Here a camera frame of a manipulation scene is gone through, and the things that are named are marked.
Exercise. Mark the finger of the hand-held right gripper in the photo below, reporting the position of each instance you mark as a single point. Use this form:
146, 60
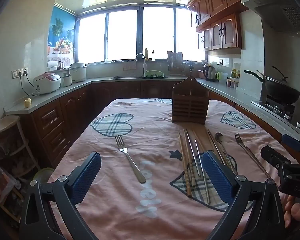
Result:
293, 142
275, 158

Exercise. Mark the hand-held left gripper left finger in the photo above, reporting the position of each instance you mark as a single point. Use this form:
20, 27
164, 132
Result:
86, 177

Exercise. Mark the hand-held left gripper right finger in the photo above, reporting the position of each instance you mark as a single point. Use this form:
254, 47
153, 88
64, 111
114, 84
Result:
217, 177

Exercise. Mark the wooden utensil holder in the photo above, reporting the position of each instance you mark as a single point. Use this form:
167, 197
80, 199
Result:
190, 105

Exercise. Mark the person's right hand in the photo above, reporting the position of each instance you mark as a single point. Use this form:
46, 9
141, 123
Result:
298, 213

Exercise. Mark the metal chopstick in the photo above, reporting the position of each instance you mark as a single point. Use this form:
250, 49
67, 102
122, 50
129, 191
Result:
203, 175

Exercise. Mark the steel fork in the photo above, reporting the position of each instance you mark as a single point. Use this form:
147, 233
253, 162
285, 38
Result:
130, 157
251, 155

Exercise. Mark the gas stove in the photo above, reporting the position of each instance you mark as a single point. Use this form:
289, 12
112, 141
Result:
277, 107

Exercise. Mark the pink heart-print tablecloth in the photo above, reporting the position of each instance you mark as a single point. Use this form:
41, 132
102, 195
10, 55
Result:
120, 205

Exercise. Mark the yellow-green bin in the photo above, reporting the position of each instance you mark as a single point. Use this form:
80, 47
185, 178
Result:
42, 175

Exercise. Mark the black wok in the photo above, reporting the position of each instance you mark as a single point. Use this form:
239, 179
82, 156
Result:
280, 90

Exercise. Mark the dark wooden lower cabinets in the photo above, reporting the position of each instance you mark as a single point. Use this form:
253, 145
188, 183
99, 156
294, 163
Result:
72, 110

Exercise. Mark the white storage shelf rack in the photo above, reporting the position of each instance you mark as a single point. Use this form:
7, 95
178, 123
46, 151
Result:
12, 150

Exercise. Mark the set of spice jars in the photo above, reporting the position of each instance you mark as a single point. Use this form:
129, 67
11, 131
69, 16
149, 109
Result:
232, 83

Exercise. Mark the yellow apple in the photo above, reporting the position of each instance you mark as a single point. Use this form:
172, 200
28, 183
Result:
27, 103

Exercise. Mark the green and clear cup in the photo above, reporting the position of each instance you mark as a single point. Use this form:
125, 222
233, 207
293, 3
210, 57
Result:
222, 78

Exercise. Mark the small white pot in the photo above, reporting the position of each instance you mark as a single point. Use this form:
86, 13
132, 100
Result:
66, 80

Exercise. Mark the pink and white rice cooker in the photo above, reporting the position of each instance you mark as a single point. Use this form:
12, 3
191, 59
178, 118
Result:
47, 83

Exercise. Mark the steel electric kettle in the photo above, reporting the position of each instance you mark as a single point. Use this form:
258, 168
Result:
210, 73

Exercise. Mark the tall white cooker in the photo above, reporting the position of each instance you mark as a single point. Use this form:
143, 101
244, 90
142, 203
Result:
78, 73

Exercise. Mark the kitchen sink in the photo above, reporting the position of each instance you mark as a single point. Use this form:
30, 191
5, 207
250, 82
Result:
126, 77

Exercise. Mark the knife holder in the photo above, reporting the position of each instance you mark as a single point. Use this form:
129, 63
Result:
190, 65

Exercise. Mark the paper towel roll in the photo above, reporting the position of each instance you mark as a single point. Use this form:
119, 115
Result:
52, 65

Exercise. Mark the pink dish cloth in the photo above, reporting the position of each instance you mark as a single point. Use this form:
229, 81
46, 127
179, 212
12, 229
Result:
129, 66

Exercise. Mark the dish drying rack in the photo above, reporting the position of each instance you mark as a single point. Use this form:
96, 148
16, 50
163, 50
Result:
176, 63

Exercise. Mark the green colander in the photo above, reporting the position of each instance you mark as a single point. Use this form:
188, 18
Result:
153, 74

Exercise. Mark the chrome kitchen faucet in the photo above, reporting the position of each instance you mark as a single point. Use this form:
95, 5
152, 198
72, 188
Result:
140, 55

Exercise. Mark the steel range hood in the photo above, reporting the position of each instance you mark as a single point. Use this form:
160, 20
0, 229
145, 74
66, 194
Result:
277, 7

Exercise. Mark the yellow bottle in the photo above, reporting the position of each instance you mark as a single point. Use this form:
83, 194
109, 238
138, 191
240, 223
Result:
146, 53

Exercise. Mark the wooden upper cabinets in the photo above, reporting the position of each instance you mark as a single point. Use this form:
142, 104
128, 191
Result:
220, 17

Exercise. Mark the large kitchen window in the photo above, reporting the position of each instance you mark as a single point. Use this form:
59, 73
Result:
140, 35

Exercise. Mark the small wall socket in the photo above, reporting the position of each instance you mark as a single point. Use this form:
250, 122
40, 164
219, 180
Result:
221, 62

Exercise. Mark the wall socket strip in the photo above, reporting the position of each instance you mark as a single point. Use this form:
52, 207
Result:
19, 73

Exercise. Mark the fruit wall poster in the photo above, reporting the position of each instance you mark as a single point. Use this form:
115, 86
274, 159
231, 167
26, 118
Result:
62, 35

